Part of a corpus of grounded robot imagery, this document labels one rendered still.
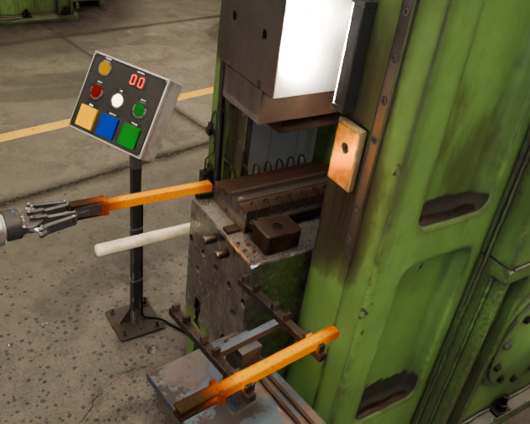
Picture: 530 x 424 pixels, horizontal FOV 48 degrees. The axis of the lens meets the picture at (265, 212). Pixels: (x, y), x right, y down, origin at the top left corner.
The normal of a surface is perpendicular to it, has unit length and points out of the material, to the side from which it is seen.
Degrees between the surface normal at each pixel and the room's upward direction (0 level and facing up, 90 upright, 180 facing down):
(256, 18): 90
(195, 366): 0
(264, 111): 90
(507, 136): 90
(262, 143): 90
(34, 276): 0
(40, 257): 0
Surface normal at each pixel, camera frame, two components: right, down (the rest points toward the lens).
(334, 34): 0.52, 0.53
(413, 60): -0.84, 0.21
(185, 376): 0.12, -0.83
